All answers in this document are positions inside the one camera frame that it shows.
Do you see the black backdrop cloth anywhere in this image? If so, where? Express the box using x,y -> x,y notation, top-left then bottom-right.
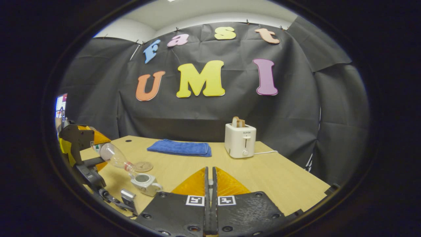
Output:
58,16 -> 370,186

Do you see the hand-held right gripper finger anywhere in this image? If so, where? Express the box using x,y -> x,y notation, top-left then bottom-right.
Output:
212,167 -> 303,237
135,167 -> 211,237

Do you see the white ceramic teacup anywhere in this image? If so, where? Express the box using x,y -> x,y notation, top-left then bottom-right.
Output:
131,173 -> 163,197

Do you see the blue folded towel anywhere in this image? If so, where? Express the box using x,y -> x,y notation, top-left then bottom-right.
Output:
147,139 -> 212,157

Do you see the round wooden coaster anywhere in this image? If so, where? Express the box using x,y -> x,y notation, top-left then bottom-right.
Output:
133,162 -> 154,172

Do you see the computer monitor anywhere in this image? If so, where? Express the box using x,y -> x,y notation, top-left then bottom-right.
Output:
55,93 -> 68,119

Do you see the clear plastic water bottle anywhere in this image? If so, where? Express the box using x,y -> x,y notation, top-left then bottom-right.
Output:
93,142 -> 137,176

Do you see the white toaster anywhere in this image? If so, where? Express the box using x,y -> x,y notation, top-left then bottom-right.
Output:
225,123 -> 257,159

